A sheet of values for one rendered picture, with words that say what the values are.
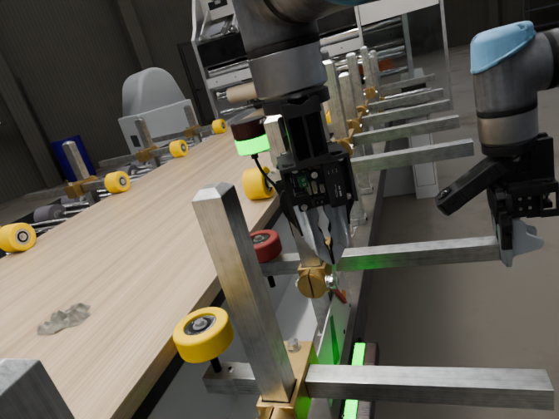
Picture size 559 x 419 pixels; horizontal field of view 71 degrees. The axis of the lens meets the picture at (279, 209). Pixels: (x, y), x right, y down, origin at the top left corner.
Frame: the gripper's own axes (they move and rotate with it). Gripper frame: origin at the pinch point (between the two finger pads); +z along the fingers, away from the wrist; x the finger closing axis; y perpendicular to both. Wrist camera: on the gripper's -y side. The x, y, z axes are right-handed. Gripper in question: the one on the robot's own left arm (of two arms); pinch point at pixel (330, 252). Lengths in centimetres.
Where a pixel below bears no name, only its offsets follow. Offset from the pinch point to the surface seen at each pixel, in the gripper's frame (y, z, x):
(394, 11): -225, -34, 89
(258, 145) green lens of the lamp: -16.4, -12.4, -6.0
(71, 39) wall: -867, -175, -363
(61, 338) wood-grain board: -8.3, 7.4, -43.6
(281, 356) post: 6.2, 8.7, -9.0
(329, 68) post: -63, -19, 15
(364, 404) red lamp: -1.0, 27.3, -0.2
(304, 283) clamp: -14.0, 12.1, -4.6
